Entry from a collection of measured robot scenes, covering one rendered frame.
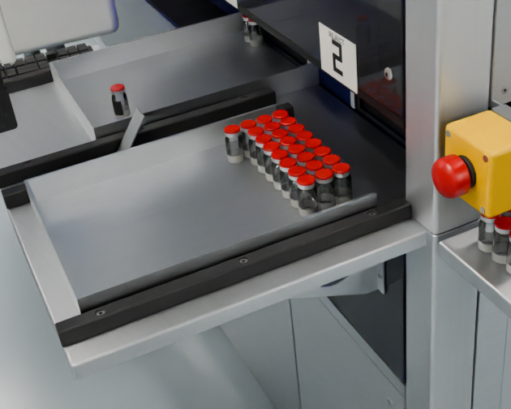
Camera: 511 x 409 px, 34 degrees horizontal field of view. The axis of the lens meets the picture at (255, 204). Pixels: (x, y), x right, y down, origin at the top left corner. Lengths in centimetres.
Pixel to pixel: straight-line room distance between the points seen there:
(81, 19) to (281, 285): 99
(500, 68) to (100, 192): 50
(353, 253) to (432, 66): 22
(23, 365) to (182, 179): 123
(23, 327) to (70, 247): 135
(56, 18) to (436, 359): 104
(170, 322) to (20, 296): 160
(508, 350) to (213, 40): 70
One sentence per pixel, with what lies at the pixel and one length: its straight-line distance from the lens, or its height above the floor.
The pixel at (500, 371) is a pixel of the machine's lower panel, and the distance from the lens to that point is 114.
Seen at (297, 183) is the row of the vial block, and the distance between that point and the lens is 95.
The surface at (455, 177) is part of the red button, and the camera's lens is 79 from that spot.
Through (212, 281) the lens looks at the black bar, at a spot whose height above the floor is 89.
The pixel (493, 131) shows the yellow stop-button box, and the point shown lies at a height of 103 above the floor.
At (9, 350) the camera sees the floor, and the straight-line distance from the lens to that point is 226.
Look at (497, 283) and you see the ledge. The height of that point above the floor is 88.
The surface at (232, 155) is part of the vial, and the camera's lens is 106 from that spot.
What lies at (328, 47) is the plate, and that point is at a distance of 101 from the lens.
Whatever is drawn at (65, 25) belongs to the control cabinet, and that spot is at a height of 84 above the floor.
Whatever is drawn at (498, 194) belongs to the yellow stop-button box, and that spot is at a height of 99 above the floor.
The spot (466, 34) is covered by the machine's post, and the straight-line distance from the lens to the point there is 83.
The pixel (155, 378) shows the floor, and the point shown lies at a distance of 206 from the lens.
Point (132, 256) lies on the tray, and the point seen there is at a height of 88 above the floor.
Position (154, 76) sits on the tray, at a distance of 134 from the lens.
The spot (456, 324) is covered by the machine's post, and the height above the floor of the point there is 74.
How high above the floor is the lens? 143
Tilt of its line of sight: 34 degrees down
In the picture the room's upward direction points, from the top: 7 degrees counter-clockwise
